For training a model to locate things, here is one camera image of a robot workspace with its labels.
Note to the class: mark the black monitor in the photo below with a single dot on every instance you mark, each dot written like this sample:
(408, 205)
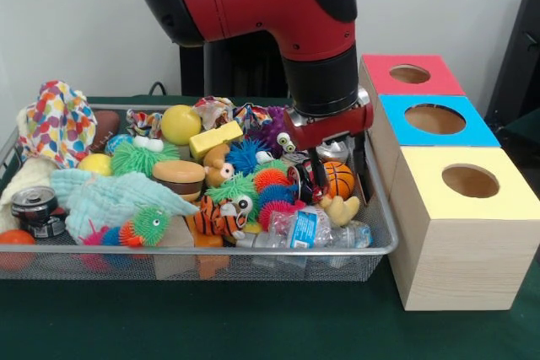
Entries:
(519, 60)

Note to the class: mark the rainbow fuzzy caterpillar toy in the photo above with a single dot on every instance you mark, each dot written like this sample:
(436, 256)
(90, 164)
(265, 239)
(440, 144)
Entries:
(141, 225)

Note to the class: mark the crushed red soda can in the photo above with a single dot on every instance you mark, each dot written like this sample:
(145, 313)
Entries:
(304, 187)

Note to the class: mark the shallow clear mesh bin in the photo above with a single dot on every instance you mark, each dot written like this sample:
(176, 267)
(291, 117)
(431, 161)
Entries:
(126, 265)

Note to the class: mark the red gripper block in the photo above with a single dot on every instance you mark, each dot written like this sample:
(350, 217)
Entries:
(329, 128)

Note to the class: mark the green fuzzy toy with eyes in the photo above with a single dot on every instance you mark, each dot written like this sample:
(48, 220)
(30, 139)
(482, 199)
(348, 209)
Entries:
(141, 157)

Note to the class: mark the crushed clear plastic bottle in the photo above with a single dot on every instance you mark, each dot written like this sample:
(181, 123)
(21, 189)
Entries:
(304, 229)

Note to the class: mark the purple spiky toy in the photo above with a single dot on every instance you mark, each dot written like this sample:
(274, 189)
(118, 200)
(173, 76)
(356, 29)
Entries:
(272, 124)

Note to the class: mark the black soda can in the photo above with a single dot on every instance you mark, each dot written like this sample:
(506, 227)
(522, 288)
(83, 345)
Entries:
(36, 210)

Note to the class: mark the colourful dotted cloth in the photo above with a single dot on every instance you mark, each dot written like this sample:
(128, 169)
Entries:
(57, 124)

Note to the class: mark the wooden box with three holes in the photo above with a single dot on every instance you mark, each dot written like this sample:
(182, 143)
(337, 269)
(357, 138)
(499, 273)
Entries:
(464, 250)

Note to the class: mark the orange ball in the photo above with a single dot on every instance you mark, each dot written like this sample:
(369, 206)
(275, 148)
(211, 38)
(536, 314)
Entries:
(14, 240)

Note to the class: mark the small toy basketball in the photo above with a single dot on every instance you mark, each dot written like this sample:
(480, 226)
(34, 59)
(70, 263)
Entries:
(341, 181)

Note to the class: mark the toy hamburger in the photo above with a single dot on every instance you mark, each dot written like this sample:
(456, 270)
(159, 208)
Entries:
(179, 178)

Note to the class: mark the dark green tablecloth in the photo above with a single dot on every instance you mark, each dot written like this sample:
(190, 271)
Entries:
(211, 322)
(525, 134)

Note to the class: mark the mint green cloth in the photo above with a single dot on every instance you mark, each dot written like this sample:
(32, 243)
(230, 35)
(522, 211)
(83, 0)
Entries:
(114, 200)

